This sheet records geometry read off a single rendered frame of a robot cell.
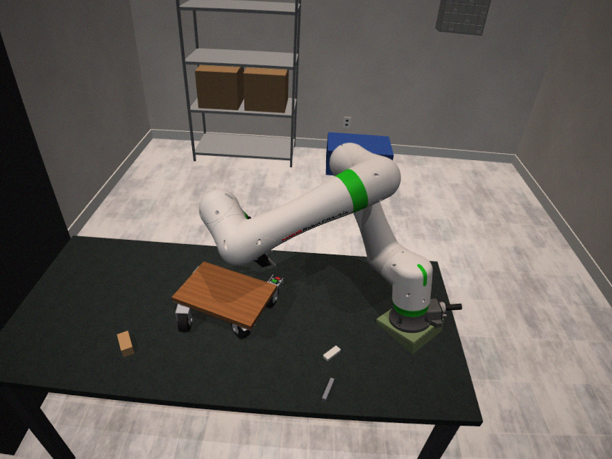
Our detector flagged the grey rectangular bar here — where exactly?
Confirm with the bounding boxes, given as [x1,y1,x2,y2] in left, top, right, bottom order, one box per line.
[321,378,334,402]

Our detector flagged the wooden dolly on casters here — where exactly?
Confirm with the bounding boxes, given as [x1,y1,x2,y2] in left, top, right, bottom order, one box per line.
[172,262,283,339]

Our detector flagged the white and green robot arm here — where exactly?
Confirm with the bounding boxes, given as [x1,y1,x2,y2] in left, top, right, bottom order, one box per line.
[199,143,462,333]

